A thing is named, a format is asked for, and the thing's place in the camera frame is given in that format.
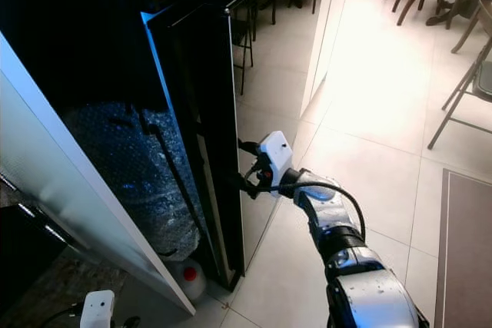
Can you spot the black fridge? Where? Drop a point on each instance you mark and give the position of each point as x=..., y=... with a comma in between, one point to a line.
x=77, y=36

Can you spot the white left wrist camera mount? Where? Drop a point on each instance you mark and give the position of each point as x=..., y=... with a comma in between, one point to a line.
x=98, y=311

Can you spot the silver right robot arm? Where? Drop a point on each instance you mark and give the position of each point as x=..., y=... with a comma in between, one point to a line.
x=377, y=301

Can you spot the white bottle red cap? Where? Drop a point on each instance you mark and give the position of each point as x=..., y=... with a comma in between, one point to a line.
x=191, y=276

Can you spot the metal folding chair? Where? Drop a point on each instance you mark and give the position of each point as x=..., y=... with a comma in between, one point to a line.
x=484, y=82

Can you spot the clear bubble wrap sheet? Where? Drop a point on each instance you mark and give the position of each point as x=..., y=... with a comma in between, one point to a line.
x=123, y=174

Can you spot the grey floor mat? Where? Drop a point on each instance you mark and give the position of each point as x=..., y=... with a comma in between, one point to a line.
x=469, y=251

